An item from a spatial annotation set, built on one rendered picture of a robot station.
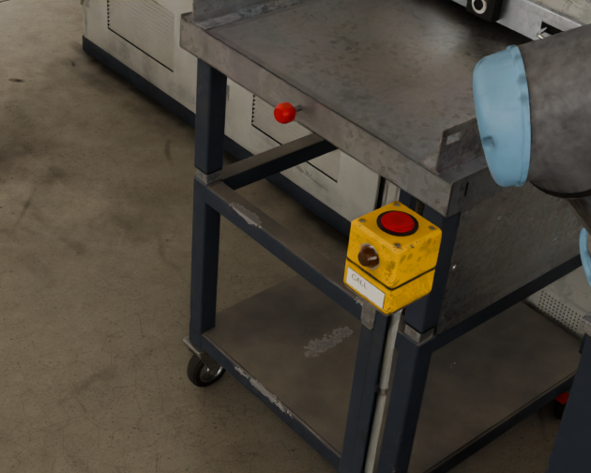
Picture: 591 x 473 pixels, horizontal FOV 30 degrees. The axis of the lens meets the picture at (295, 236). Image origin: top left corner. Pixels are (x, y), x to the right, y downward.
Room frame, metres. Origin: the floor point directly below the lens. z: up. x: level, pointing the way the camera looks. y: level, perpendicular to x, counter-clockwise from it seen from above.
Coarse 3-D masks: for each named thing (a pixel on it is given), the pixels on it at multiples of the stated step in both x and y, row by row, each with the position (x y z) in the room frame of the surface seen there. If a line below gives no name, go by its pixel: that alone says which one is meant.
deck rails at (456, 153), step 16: (192, 0) 1.66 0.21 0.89; (208, 0) 1.68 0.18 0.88; (224, 0) 1.70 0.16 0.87; (240, 0) 1.73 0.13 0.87; (256, 0) 1.75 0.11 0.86; (272, 0) 1.78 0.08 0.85; (288, 0) 1.78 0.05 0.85; (304, 0) 1.79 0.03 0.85; (192, 16) 1.66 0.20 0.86; (208, 16) 1.68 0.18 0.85; (224, 16) 1.69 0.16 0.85; (240, 16) 1.70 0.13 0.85; (448, 128) 1.27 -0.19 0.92; (464, 128) 1.30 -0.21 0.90; (448, 144) 1.28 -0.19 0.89; (464, 144) 1.30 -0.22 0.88; (480, 144) 1.33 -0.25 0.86; (432, 160) 1.29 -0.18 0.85; (448, 160) 1.28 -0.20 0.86; (464, 160) 1.30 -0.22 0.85
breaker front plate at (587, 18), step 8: (536, 0) 1.71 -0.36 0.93; (544, 0) 1.69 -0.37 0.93; (552, 0) 1.68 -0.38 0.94; (560, 0) 1.67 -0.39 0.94; (568, 0) 1.66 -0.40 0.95; (576, 0) 1.65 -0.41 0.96; (584, 0) 1.64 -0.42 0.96; (560, 8) 1.67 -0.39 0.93; (568, 8) 1.66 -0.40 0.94; (576, 8) 1.65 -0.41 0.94; (584, 8) 1.64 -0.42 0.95; (576, 16) 1.65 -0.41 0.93; (584, 16) 1.64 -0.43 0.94
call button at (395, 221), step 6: (384, 216) 1.07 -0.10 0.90; (390, 216) 1.06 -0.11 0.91; (396, 216) 1.06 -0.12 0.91; (402, 216) 1.07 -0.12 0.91; (408, 216) 1.07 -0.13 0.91; (384, 222) 1.05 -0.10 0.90; (390, 222) 1.05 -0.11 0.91; (396, 222) 1.05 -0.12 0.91; (402, 222) 1.05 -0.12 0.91; (408, 222) 1.05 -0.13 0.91; (414, 222) 1.06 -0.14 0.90; (390, 228) 1.04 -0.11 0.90; (396, 228) 1.04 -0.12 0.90; (402, 228) 1.04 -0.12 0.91; (408, 228) 1.05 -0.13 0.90
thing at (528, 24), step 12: (456, 0) 1.81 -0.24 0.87; (504, 0) 1.74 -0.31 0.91; (516, 0) 1.72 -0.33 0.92; (528, 0) 1.70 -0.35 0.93; (504, 12) 1.73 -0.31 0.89; (516, 12) 1.72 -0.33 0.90; (528, 12) 1.70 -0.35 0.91; (540, 12) 1.68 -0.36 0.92; (552, 12) 1.67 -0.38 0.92; (504, 24) 1.73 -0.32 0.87; (516, 24) 1.71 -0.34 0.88; (528, 24) 1.69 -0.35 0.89; (540, 24) 1.68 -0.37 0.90; (552, 24) 1.66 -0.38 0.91; (564, 24) 1.65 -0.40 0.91; (576, 24) 1.63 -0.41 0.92; (528, 36) 1.69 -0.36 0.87
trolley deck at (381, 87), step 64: (320, 0) 1.81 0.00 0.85; (384, 0) 1.83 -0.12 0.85; (448, 0) 1.86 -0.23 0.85; (256, 64) 1.54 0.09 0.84; (320, 64) 1.56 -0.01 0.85; (384, 64) 1.58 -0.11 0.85; (448, 64) 1.60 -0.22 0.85; (320, 128) 1.43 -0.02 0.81; (384, 128) 1.38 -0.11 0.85; (448, 192) 1.24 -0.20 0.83
